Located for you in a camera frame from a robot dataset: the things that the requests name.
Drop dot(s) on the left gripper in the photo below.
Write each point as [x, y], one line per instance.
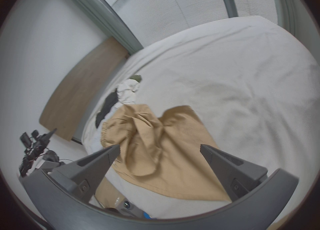
[37, 147]

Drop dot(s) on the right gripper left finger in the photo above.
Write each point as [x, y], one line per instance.
[87, 174]

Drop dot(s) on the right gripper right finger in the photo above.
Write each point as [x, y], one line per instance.
[235, 174]

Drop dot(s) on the tan shorts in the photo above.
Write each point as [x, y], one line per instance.
[162, 149]

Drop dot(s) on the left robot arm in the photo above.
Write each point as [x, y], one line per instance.
[25, 167]

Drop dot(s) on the bed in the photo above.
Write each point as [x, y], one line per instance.
[225, 74]

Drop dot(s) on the pale grey garment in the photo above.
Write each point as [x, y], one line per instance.
[110, 116]

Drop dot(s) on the black garment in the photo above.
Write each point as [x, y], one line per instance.
[108, 104]

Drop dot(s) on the white garment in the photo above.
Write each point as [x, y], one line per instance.
[126, 91]

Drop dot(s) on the olive green garment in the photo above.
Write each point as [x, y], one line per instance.
[136, 77]

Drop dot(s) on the blue-green curtain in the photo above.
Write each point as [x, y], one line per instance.
[287, 4]
[110, 16]

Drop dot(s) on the window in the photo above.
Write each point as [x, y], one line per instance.
[187, 4]

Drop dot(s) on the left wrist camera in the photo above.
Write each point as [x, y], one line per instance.
[26, 139]

